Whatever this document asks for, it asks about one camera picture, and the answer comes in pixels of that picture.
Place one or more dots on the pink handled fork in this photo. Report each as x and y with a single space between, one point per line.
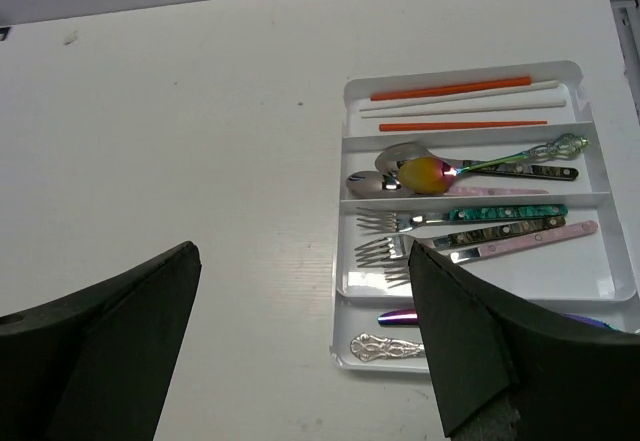
396 271

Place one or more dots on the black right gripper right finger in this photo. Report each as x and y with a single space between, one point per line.
503 368

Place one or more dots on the green handled fork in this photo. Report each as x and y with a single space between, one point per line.
385 221

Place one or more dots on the dark ornate handled knife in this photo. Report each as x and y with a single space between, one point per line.
369 348

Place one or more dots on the iridescent rainbow knife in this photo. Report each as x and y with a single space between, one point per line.
410 317

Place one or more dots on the iridescent gold spoon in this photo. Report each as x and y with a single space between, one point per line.
433 176

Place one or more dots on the orange chopstick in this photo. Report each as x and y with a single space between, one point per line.
452 89
443 126

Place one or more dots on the black handled spoon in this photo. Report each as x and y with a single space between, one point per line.
390 160

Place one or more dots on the black handled fork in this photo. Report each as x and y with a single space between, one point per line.
383 251

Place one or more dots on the white cutlery tray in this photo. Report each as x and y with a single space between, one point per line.
595 276

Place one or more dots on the pink handled spoon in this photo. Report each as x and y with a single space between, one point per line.
376 185

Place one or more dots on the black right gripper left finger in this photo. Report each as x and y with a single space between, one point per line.
97 364

